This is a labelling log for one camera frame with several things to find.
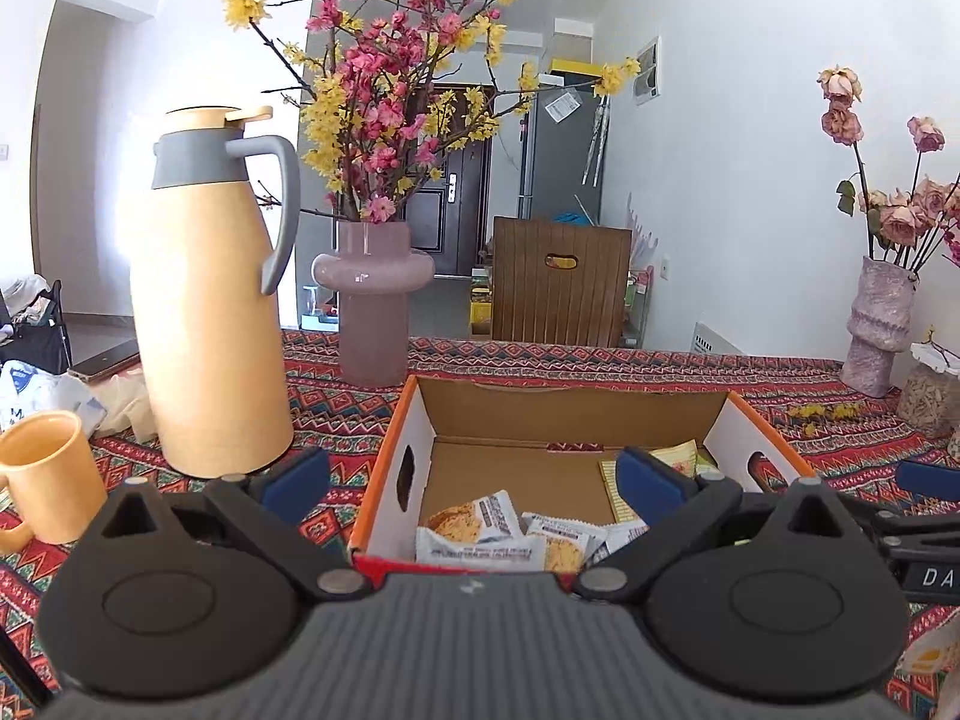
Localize yellow thermos jug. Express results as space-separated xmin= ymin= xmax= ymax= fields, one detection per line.
xmin=129 ymin=106 xmax=302 ymax=479

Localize brown wooden chair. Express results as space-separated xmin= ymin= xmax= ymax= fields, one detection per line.
xmin=491 ymin=216 xmax=633 ymax=350

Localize white folded umbrella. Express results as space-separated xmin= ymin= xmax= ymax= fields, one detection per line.
xmin=581 ymin=94 xmax=608 ymax=188

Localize pink and yellow blossom branches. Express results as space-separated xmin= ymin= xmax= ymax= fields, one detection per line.
xmin=220 ymin=0 xmax=642 ymax=224

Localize dried pink roses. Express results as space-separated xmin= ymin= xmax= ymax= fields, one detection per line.
xmin=817 ymin=66 xmax=960 ymax=271

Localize white plastic bag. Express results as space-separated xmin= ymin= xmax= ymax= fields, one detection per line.
xmin=0 ymin=360 xmax=106 ymax=440

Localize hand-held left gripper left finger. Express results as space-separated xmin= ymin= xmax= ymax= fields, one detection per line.
xmin=71 ymin=448 xmax=376 ymax=605

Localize fallen yellow petals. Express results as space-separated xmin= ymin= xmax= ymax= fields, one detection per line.
xmin=787 ymin=401 xmax=863 ymax=436

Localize beige crumpled cloth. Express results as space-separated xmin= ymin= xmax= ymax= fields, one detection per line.
xmin=94 ymin=371 xmax=158 ymax=443

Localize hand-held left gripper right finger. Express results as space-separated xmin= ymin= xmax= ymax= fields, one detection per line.
xmin=571 ymin=446 xmax=871 ymax=605

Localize mauve ceramic vase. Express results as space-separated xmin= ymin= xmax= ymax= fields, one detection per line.
xmin=311 ymin=221 xmax=436 ymax=389

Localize textured purple vase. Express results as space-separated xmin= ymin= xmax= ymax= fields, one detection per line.
xmin=840 ymin=255 xmax=920 ymax=398

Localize white wall panel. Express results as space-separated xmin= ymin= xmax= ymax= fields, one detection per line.
xmin=632 ymin=36 xmax=662 ymax=104

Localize grey refrigerator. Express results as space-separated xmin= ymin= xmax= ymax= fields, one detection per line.
xmin=517 ymin=75 xmax=608 ymax=226

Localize white storage trolley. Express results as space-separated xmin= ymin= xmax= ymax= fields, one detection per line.
xmin=624 ymin=270 xmax=653 ymax=350

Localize red cardboard box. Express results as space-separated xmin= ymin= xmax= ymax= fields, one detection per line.
xmin=349 ymin=373 xmax=818 ymax=578

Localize dark brown door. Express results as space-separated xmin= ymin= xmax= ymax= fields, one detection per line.
xmin=405 ymin=82 xmax=492 ymax=278

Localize glass jar with lid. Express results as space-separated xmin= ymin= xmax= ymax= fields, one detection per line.
xmin=896 ymin=341 xmax=960 ymax=440

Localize yellow ceramic mug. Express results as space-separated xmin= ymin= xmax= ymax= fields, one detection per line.
xmin=0 ymin=411 xmax=108 ymax=556

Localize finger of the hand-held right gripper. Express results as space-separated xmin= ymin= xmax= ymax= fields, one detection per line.
xmin=829 ymin=493 xmax=960 ymax=542
xmin=896 ymin=460 xmax=960 ymax=496

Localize orange strip snack packet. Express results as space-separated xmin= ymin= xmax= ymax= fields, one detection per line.
xmin=598 ymin=441 xmax=700 ymax=527

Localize cream orange printed bag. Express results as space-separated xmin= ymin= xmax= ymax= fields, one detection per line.
xmin=898 ymin=615 xmax=960 ymax=695

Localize black bag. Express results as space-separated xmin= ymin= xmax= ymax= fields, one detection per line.
xmin=0 ymin=281 xmax=72 ymax=376

